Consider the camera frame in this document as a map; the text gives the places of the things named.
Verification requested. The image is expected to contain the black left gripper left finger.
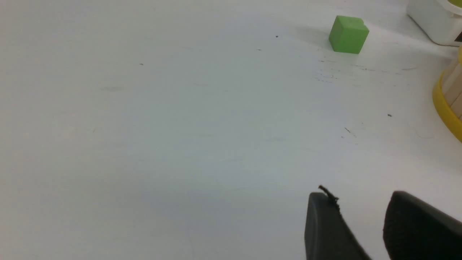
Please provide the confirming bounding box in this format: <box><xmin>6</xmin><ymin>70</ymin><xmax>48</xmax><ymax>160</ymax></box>
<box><xmin>305</xmin><ymin>185</ymin><xmax>371</xmax><ymax>260</ymax></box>

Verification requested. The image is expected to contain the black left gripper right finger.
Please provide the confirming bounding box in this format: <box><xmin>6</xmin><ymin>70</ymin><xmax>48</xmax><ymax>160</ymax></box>
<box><xmin>383</xmin><ymin>191</ymin><xmax>462</xmax><ymax>260</ymax></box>

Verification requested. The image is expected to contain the green cube block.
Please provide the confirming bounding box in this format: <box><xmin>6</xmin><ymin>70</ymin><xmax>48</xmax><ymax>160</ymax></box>
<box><xmin>328</xmin><ymin>15</ymin><xmax>369</xmax><ymax>54</ymax></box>

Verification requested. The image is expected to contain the green lidded white storage box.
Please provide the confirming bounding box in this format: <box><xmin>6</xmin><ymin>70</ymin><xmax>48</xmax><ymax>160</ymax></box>
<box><xmin>406</xmin><ymin>0</ymin><xmax>462</xmax><ymax>47</ymax></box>

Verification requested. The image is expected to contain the bamboo steamer base yellow ring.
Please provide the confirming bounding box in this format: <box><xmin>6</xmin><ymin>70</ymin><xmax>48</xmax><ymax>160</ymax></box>
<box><xmin>432</xmin><ymin>47</ymin><xmax>462</xmax><ymax>142</ymax></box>

